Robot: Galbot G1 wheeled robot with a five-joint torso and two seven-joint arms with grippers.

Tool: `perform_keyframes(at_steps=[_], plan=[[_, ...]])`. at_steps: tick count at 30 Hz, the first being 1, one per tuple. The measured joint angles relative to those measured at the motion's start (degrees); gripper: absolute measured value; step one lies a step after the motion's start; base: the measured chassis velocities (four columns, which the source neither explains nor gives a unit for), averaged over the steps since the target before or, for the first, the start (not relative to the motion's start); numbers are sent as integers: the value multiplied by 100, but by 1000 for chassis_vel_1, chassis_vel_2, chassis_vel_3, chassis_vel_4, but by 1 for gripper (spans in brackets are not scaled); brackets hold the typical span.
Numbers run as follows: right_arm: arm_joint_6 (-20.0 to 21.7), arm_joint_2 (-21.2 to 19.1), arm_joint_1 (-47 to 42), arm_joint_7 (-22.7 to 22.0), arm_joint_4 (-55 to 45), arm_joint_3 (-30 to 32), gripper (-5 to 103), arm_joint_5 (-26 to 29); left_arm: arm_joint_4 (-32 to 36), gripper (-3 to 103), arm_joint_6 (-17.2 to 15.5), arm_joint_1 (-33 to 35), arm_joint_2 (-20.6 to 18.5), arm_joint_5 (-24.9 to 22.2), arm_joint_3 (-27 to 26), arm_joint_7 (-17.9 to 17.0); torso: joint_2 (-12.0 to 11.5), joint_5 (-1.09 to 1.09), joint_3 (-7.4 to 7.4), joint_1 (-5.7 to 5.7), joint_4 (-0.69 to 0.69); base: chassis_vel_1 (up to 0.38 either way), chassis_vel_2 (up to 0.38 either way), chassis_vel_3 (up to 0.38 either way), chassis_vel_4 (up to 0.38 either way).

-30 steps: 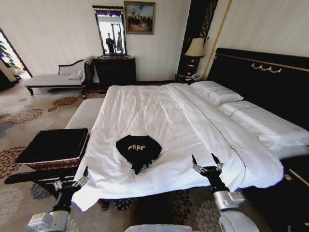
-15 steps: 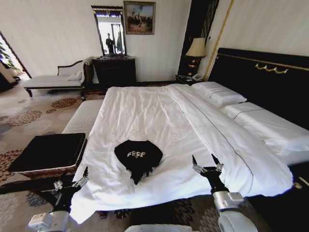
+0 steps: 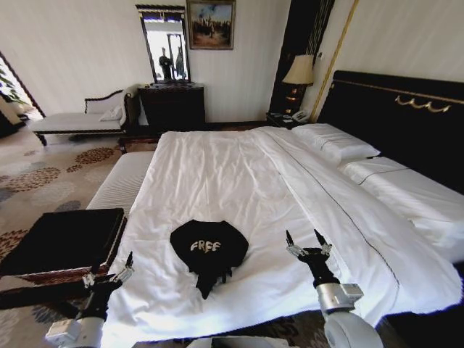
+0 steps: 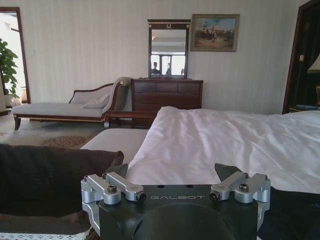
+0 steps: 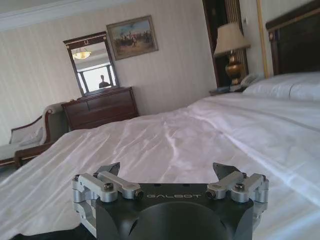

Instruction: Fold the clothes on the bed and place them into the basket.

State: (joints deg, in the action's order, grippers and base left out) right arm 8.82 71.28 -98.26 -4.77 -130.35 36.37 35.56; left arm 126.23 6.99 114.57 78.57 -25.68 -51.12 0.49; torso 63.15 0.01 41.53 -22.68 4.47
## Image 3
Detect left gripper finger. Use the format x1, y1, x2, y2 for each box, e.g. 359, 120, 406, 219
81, 257, 102, 289
111, 251, 134, 284

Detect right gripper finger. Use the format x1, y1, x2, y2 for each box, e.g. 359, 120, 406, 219
313, 228, 334, 256
284, 228, 305, 257

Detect black woven basket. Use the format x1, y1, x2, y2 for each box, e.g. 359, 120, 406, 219
0, 207, 128, 282

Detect white bed bench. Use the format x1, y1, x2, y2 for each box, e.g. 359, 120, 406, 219
86, 149, 157, 215

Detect black FREE print T-shirt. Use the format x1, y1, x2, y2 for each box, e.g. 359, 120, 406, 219
170, 218, 251, 300

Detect white duvet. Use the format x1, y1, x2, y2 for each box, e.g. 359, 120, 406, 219
104, 125, 462, 334

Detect white sheeted mattress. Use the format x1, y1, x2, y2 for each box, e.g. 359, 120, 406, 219
337, 156, 464, 262

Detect white pillow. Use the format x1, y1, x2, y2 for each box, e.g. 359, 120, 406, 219
291, 123, 381, 165

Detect white robot front shell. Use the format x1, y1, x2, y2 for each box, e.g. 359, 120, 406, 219
186, 334, 278, 348

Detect dark nightstand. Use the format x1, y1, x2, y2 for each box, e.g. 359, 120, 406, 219
265, 110, 311, 131

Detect black gold-trimmed headboard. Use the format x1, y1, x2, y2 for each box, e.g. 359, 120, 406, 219
316, 69, 464, 206

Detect white chaise longue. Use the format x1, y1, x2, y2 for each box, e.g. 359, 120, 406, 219
31, 86, 141, 146

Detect small white cushion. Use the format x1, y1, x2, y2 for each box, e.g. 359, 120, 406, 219
98, 104, 123, 123

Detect dark wooden dresser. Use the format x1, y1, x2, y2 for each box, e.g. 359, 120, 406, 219
138, 82, 207, 128

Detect cream shade table lamp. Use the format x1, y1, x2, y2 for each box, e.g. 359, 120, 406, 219
281, 54, 315, 114

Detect green potted plant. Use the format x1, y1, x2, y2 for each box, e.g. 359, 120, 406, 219
0, 64, 28, 108

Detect dark framed mirror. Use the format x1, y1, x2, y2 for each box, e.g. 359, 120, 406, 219
135, 4, 192, 85

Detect framed painting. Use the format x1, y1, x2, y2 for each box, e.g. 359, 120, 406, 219
185, 0, 237, 51

